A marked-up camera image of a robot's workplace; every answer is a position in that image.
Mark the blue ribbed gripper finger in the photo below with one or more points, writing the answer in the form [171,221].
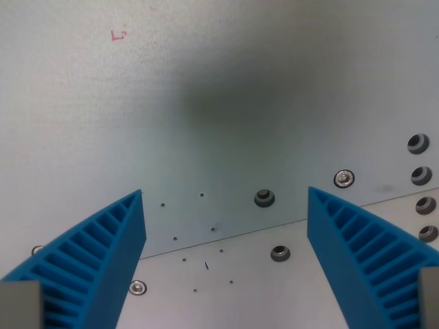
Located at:
[343,253]
[103,260]

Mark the grey recessed hole bushing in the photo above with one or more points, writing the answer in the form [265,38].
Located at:
[280,253]

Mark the grey pin in recessed hole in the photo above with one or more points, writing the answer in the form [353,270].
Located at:
[264,197]

